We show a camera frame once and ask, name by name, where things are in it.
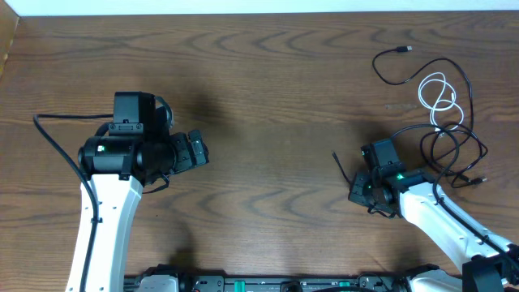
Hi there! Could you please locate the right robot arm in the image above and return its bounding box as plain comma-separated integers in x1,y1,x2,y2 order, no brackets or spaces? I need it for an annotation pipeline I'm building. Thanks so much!
348,139,518,291

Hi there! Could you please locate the white usb cable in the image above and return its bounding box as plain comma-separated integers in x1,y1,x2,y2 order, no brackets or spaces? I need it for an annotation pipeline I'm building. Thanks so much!
417,71,465,131

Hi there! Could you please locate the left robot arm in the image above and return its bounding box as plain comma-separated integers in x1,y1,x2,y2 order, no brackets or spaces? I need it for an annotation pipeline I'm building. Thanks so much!
66,92,209,291

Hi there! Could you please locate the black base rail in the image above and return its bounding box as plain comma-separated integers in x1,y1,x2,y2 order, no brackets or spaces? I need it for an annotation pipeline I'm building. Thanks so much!
123,264,462,292

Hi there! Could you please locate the green clamp handle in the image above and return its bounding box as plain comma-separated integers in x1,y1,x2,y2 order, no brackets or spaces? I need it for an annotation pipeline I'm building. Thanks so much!
234,281,247,292

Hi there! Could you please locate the cardboard panel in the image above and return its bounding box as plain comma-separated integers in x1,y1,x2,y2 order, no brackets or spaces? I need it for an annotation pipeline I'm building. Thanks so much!
0,0,19,75

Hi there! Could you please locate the black usb cable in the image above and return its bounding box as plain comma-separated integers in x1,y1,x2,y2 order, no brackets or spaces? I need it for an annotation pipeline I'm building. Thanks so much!
419,122,489,189
331,45,475,187

